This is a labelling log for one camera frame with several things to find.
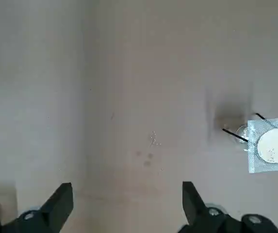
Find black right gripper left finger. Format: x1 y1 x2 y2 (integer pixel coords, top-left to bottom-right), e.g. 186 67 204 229
0 182 74 233

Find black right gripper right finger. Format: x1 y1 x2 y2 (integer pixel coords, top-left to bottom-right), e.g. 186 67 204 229
177 181 278 233

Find clear liquid droplets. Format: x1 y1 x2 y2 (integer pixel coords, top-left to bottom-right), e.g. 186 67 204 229
148 130 164 147

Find small glass jar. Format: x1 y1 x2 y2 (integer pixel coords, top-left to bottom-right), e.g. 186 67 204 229
235 124 251 147

